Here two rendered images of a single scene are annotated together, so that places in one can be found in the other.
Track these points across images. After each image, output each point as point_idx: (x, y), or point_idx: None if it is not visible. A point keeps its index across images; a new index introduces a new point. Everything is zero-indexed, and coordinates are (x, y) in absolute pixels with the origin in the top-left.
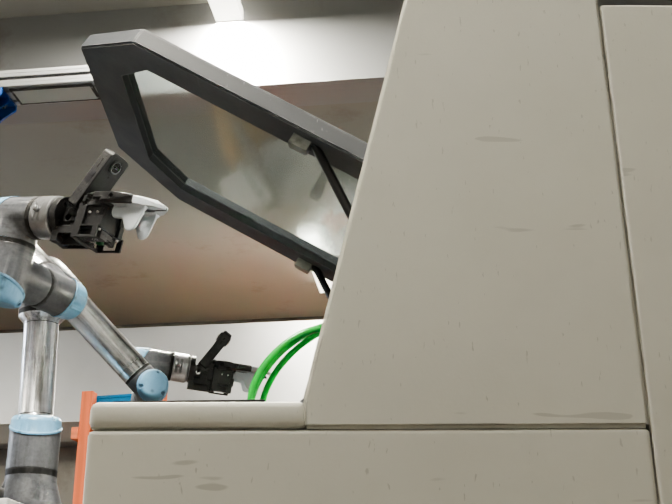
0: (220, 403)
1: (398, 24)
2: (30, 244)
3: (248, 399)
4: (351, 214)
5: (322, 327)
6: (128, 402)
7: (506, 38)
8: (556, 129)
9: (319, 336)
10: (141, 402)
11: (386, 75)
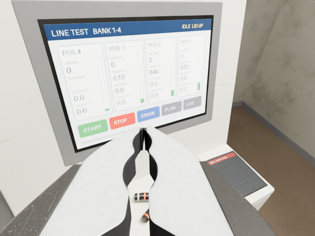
0: (243, 159)
1: (245, 4)
2: None
3: (236, 153)
4: (233, 90)
5: (228, 125)
6: (264, 180)
7: None
8: None
9: (228, 127)
10: (261, 176)
11: (241, 32)
